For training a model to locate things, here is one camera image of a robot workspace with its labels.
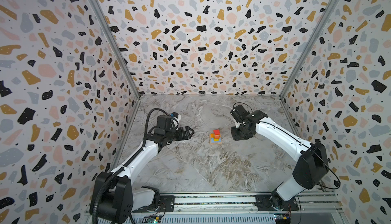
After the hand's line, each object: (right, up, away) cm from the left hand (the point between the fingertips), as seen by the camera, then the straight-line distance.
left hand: (187, 130), depth 83 cm
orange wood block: (+14, -5, +13) cm, 20 cm away
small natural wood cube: (+17, -5, +9) cm, 20 cm away
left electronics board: (-15, -40, -13) cm, 44 cm away
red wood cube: (+17, -3, +14) cm, 22 cm away
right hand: (+25, -3, 0) cm, 25 cm away
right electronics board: (+45, -40, -11) cm, 61 cm away
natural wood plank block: (+16, -10, +12) cm, 22 cm away
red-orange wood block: (+17, -8, +11) cm, 22 cm away
